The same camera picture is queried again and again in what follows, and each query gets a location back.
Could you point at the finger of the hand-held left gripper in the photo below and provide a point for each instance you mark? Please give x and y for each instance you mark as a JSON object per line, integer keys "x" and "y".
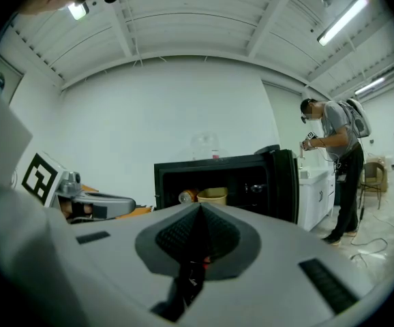
{"x": 118, "y": 205}

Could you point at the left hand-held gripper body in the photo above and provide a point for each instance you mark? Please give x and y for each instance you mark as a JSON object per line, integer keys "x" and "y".
{"x": 38, "y": 179}

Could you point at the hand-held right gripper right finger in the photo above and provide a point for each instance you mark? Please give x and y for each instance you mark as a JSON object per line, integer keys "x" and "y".
{"x": 279, "y": 274}

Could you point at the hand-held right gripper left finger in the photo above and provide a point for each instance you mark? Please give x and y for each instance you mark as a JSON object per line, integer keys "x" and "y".
{"x": 115, "y": 267}

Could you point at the beige plastic bowl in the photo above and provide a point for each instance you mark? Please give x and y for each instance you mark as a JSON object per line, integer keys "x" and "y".
{"x": 212, "y": 194}

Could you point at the person's left hand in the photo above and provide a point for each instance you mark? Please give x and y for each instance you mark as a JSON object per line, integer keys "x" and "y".
{"x": 67, "y": 212}

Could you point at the orange drink can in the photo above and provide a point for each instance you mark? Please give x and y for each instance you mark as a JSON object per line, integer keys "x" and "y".
{"x": 187, "y": 197}

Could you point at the white cabinet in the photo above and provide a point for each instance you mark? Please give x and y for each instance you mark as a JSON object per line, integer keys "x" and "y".
{"x": 314, "y": 199}

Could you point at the clear plastic container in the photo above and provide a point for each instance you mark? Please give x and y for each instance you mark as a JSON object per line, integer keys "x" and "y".
{"x": 204, "y": 145}

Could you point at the wicker chair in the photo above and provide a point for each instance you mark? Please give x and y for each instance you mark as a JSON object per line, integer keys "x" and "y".
{"x": 374, "y": 175}

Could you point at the round ceiling fixture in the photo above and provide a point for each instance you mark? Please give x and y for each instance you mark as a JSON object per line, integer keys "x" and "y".
{"x": 326, "y": 0}

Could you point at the left hand-held gripper camera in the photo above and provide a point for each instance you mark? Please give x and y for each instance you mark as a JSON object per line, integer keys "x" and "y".
{"x": 75, "y": 178}

